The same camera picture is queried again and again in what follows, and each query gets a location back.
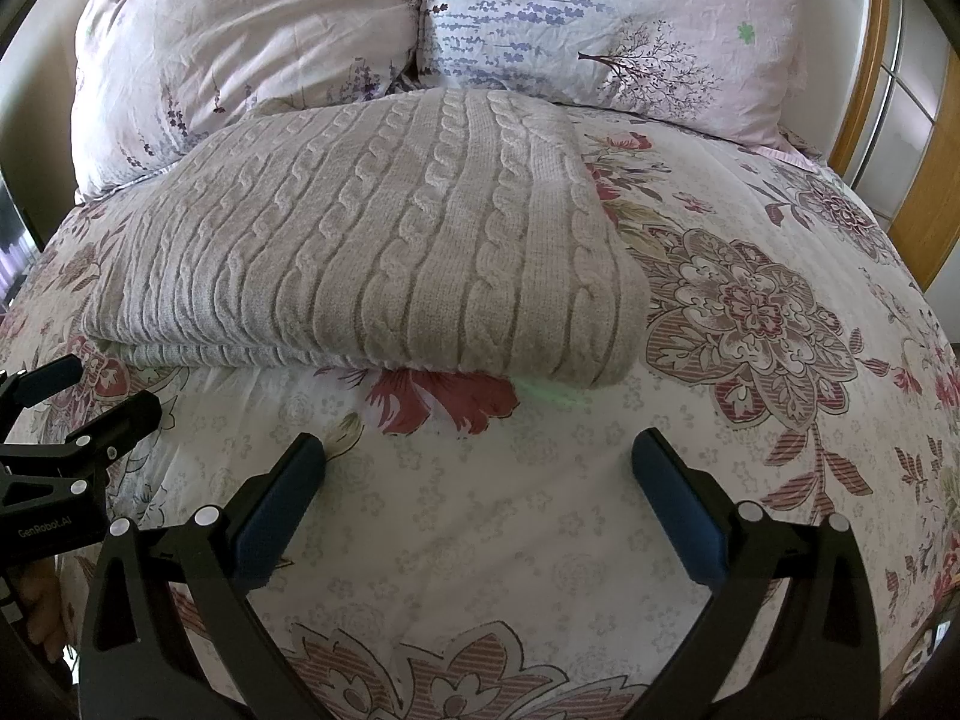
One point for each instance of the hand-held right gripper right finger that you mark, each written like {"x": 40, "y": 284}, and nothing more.
{"x": 675, "y": 502}

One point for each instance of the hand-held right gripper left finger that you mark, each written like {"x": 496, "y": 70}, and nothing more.
{"x": 277, "y": 510}

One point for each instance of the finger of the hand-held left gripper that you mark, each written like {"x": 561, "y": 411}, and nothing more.
{"x": 112, "y": 420}
{"x": 45, "y": 382}

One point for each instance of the person's left hand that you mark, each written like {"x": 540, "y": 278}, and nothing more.
{"x": 49, "y": 607}

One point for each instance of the floral bedspread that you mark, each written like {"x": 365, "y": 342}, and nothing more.
{"x": 525, "y": 525}

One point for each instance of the frosted glass door panel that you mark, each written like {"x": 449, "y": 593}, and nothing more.
{"x": 907, "y": 105}

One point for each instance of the lavender print pink pillow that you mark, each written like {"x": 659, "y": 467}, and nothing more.
{"x": 600, "y": 30}

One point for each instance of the wooden frame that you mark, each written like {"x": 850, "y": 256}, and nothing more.
{"x": 862, "y": 90}

